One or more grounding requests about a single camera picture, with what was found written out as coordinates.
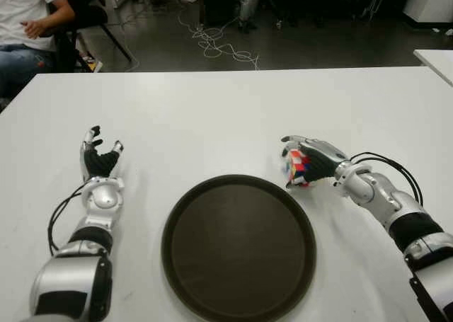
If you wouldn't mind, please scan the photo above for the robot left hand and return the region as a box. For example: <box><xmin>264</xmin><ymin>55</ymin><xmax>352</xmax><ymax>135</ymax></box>
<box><xmin>80</xmin><ymin>125</ymin><xmax>125</xmax><ymax>182</ymax></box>

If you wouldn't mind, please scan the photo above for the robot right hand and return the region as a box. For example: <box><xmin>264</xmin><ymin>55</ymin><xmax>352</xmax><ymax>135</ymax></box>
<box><xmin>280</xmin><ymin>134</ymin><xmax>352</xmax><ymax>190</ymax></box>

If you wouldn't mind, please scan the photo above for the multicoloured Rubik's cube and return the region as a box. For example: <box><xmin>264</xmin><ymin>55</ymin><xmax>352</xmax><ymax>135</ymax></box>
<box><xmin>282</xmin><ymin>146</ymin><xmax>313</xmax><ymax>189</ymax></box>

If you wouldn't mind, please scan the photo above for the dark brown round plate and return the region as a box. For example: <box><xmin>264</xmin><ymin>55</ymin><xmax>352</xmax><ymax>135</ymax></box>
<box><xmin>161</xmin><ymin>173</ymin><xmax>317</xmax><ymax>322</ymax></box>

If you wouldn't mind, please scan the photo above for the yellow black shoe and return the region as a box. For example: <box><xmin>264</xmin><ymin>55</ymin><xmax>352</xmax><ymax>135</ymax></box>
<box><xmin>79</xmin><ymin>52</ymin><xmax>104</xmax><ymax>74</ymax></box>

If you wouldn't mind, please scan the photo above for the black office chair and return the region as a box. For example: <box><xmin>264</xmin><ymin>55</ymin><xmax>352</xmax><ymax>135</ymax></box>
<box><xmin>45</xmin><ymin>0</ymin><xmax>133</xmax><ymax>74</ymax></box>

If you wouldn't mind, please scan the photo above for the white side table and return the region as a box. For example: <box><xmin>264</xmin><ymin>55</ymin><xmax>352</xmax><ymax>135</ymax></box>
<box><xmin>413</xmin><ymin>49</ymin><xmax>453</xmax><ymax>88</ymax></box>

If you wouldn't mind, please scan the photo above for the seated person white shirt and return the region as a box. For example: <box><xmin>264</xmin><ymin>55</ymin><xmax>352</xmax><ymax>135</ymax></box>
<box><xmin>0</xmin><ymin>0</ymin><xmax>76</xmax><ymax>100</ymax></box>

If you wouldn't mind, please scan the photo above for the black cabinet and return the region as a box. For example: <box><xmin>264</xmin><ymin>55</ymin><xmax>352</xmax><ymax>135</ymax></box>
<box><xmin>199</xmin><ymin>0</ymin><xmax>242</xmax><ymax>27</ymax></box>

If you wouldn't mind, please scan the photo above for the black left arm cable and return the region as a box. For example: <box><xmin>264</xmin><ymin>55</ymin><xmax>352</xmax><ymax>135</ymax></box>
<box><xmin>47</xmin><ymin>185</ymin><xmax>88</xmax><ymax>258</ymax></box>

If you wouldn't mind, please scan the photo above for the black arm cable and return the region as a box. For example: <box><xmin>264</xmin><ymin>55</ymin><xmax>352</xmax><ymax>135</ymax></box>
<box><xmin>47</xmin><ymin>185</ymin><xmax>88</xmax><ymax>258</ymax></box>
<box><xmin>349</xmin><ymin>151</ymin><xmax>425</xmax><ymax>209</ymax></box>

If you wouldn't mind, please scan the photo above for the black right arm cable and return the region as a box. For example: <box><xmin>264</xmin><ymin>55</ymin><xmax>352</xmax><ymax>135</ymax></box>
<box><xmin>349</xmin><ymin>151</ymin><xmax>425</xmax><ymax>209</ymax></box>

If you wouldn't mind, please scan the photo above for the tangled white floor cable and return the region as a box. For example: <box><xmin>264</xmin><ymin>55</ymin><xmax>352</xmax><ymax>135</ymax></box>
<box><xmin>178</xmin><ymin>6</ymin><xmax>260</xmax><ymax>72</ymax></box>

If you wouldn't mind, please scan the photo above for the white pedestal block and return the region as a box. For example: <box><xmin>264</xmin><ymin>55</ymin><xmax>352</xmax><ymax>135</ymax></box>
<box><xmin>403</xmin><ymin>0</ymin><xmax>453</xmax><ymax>29</ymax></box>

